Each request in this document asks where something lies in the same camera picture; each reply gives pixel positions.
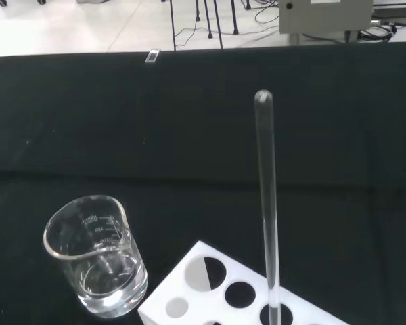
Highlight white test tube rack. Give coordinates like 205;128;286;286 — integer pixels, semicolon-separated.
137;240;351;325

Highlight black bench cloth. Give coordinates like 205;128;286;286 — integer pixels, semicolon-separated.
0;42;406;325

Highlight thin black tripod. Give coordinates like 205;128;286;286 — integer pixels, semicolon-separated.
168;0;224;52

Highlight dark tripod with feet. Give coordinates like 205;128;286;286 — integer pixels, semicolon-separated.
195;0;241;39

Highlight clear glass beaker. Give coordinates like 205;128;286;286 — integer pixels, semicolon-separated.
43;194;149;320

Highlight grey metal box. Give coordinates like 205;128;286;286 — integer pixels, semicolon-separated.
277;0;375;35

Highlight black and white cables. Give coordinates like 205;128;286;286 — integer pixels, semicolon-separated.
344;16;406;43

